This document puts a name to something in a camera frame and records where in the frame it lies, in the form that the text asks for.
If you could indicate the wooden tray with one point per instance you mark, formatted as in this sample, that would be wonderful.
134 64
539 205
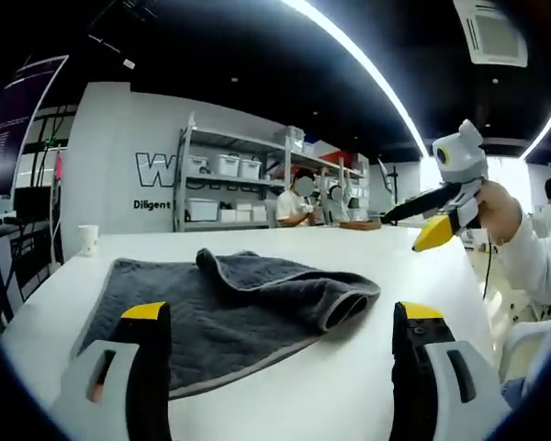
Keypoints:
358 225

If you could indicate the white chair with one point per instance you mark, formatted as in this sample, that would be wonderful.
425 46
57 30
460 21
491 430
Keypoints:
521 340

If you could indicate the person's right hand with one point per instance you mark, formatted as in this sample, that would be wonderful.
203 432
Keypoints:
500 211

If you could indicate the pink cloth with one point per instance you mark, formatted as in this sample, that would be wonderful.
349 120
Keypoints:
60 165

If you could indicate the white paper cup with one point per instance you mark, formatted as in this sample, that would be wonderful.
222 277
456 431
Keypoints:
88 239

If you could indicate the group of white storage boxes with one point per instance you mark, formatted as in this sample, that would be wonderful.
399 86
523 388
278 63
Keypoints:
227 164

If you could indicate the grey metal shelving unit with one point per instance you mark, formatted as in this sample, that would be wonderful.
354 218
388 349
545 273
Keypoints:
234 180

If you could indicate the ceiling air conditioner vent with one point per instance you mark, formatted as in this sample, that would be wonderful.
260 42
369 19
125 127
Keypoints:
491 32

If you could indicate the long ceiling light strip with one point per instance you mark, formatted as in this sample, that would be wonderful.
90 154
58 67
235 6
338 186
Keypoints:
363 59

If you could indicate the grey towel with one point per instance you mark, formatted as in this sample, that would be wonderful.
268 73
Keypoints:
211 312

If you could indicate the large computer monitor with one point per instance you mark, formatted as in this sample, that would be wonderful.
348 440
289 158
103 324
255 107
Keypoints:
14 128

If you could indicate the person's leg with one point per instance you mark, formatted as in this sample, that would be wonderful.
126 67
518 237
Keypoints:
514 392

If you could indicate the black camera stand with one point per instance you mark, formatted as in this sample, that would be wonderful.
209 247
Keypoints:
393 193

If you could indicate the black monitor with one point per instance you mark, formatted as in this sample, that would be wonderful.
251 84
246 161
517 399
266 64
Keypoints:
32 202

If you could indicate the short ceiling light strip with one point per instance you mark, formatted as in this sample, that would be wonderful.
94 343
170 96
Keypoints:
544 131

